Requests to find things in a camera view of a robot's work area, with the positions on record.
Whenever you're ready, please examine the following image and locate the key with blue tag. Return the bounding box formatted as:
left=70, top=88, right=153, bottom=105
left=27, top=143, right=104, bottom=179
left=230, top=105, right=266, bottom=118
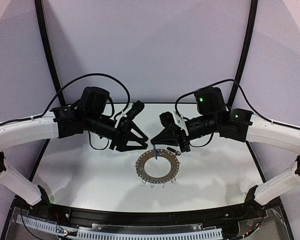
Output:
left=152, top=144, right=158, bottom=160

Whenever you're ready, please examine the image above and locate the right black frame post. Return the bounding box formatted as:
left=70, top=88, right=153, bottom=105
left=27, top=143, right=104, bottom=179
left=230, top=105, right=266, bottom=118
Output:
left=227, top=0, right=259, bottom=108

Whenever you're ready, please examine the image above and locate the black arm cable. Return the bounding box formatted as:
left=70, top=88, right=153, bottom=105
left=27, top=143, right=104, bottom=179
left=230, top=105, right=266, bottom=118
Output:
left=0, top=72, right=131, bottom=130
left=174, top=79, right=300, bottom=135

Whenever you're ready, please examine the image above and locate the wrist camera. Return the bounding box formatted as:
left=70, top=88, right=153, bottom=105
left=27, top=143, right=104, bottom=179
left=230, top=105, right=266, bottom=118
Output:
left=159, top=111, right=177, bottom=129
left=126, top=100, right=145, bottom=120

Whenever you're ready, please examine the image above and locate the left black frame post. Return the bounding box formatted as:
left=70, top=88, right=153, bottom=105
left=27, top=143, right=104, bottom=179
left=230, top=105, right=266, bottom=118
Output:
left=34, top=0, right=61, bottom=93

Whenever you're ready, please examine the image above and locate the key with black tag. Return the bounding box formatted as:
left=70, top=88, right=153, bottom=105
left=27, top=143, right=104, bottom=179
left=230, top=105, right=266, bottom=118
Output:
left=166, top=147, right=181, bottom=156

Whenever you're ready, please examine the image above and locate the white slotted cable duct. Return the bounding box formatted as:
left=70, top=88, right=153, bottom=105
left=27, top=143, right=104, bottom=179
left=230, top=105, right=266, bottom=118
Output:
left=12, top=214, right=223, bottom=240

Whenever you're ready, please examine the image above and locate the black front frame rail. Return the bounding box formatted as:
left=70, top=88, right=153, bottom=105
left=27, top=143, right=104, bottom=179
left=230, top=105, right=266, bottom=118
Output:
left=51, top=204, right=248, bottom=227

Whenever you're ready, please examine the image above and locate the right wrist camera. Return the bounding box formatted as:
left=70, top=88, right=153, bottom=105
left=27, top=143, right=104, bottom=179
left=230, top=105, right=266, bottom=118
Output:
left=159, top=111, right=177, bottom=129

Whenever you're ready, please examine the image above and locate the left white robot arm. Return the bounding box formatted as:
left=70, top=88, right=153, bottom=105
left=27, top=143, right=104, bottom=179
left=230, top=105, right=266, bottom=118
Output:
left=0, top=87, right=148, bottom=207

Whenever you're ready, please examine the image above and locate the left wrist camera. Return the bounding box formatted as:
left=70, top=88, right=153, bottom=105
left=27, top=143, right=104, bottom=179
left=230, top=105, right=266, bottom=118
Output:
left=126, top=100, right=145, bottom=120

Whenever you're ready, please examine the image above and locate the black frame post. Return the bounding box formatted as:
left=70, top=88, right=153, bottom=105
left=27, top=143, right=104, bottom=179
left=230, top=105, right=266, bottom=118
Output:
left=227, top=0, right=259, bottom=108
left=34, top=0, right=61, bottom=93

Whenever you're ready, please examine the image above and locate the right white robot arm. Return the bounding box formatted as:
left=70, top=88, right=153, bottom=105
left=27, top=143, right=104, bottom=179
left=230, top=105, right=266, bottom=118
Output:
left=150, top=87, right=300, bottom=206

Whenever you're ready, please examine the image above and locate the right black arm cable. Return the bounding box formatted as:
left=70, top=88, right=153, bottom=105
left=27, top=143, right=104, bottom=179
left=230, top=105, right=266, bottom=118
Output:
left=174, top=79, right=300, bottom=135

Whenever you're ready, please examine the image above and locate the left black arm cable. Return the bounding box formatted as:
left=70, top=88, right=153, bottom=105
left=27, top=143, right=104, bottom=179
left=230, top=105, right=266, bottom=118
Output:
left=0, top=72, right=131, bottom=130

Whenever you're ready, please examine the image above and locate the metal ring plate with keyrings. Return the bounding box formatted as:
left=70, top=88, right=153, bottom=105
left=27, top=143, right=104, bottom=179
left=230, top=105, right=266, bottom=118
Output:
left=134, top=147, right=181, bottom=188

